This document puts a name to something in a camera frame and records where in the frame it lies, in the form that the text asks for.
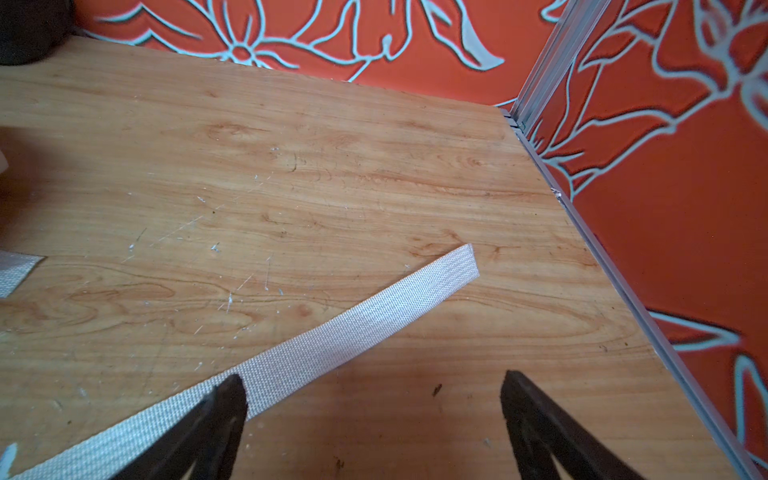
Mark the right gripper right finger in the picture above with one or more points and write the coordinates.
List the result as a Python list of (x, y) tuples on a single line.
[(544, 436)]

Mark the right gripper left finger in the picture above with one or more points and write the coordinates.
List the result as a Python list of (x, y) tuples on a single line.
[(203, 444)]

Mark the black plastic case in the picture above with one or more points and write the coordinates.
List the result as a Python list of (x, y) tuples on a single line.
[(32, 29)]

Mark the white student backpack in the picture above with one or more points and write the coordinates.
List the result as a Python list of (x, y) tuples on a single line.
[(274, 374)]

